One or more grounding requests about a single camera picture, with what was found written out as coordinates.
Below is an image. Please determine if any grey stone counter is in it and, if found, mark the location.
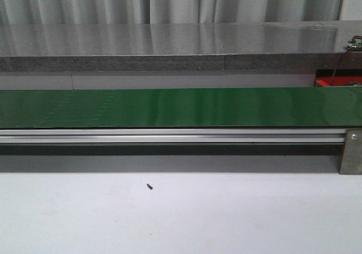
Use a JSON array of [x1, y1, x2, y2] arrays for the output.
[[1, 20, 361, 72]]

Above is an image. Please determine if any red plastic tray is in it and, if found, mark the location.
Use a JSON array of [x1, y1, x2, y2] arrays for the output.
[[315, 69, 361, 87]]

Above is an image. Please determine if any green conveyor belt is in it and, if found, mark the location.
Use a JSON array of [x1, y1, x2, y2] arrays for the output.
[[1, 87, 361, 128]]

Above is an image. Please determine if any small green circuit board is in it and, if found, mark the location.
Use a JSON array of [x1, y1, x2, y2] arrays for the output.
[[346, 38, 362, 51]]

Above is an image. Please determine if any grey curtain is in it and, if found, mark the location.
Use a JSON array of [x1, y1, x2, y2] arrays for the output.
[[1, 0, 361, 25]]

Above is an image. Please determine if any aluminium conveyor frame rail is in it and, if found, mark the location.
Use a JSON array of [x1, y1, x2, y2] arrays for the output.
[[1, 128, 347, 144]]

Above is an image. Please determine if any steel conveyor end bracket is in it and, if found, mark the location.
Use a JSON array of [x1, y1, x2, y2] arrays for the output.
[[339, 129, 362, 175]]

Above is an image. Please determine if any red black wire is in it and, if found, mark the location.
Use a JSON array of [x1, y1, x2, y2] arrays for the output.
[[330, 35, 362, 87]]

